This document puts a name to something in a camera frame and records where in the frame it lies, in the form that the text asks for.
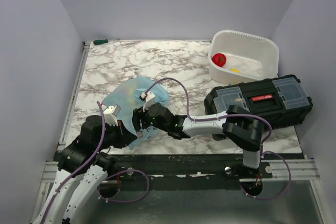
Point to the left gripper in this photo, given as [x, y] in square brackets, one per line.
[125, 136]

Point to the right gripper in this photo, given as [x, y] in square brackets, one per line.
[138, 115]

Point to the blue plastic bag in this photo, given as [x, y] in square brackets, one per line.
[127, 97]

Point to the red fake tomato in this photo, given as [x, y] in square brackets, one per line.
[219, 59]

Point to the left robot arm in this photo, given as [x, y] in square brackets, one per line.
[82, 167]

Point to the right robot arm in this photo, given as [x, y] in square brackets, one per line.
[237, 124]

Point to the yellow item in tub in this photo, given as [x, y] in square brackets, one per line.
[235, 70]

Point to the white plastic tub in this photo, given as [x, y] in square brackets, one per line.
[257, 58]

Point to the black tool box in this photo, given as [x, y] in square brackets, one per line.
[282, 101]

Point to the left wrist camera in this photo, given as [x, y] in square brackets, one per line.
[110, 114]

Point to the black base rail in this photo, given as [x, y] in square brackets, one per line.
[182, 172]

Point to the green handled screwdriver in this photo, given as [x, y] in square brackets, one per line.
[104, 41]

